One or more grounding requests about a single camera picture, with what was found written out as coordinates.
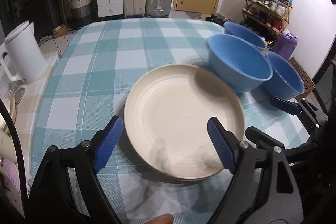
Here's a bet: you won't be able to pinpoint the woven laundry basket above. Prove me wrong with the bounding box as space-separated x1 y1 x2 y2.
68 0 93 26

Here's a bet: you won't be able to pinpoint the small cardboard box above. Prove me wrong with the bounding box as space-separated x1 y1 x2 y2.
52 24 67 39

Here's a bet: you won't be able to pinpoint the white electric kettle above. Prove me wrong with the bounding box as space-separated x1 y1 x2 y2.
1 20 48 85

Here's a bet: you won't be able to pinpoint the beige checked tablecloth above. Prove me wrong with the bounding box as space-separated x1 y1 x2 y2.
15 52 61 185

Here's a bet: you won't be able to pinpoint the stacked cream bowls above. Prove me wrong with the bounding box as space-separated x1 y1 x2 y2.
0 95 17 135

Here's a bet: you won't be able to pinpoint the left hand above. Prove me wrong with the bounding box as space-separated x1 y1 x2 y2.
144 214 174 224

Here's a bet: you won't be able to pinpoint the shoe rack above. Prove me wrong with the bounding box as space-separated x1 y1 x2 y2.
241 0 293 47

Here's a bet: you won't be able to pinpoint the patterned floor rug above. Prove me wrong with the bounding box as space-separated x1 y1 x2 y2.
38 30 77 56

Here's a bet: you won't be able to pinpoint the purple bag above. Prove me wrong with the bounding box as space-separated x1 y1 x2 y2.
270 29 298 60

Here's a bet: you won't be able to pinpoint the blue bowl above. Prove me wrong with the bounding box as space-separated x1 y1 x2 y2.
262 52 305 100
224 21 266 51
207 34 273 94

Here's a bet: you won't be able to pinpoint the cream plate underneath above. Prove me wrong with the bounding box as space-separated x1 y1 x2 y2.
117 128 221 185

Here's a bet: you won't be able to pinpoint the large cream plate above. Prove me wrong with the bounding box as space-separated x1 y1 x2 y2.
123 64 245 180

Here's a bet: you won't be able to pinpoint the black cable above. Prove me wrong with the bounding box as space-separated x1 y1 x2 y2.
0 99 29 204

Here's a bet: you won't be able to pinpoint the teal checked tablecloth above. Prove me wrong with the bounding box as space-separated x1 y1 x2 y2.
30 17 310 224

